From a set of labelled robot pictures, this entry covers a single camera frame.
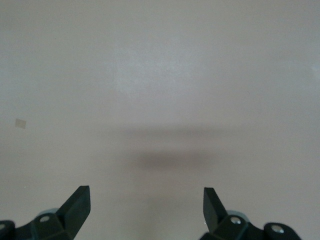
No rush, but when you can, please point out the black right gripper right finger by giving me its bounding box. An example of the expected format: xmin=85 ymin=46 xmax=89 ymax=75
xmin=199 ymin=186 xmax=301 ymax=240

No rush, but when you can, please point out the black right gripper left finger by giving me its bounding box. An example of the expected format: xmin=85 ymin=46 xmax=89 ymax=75
xmin=0 ymin=185 xmax=91 ymax=240

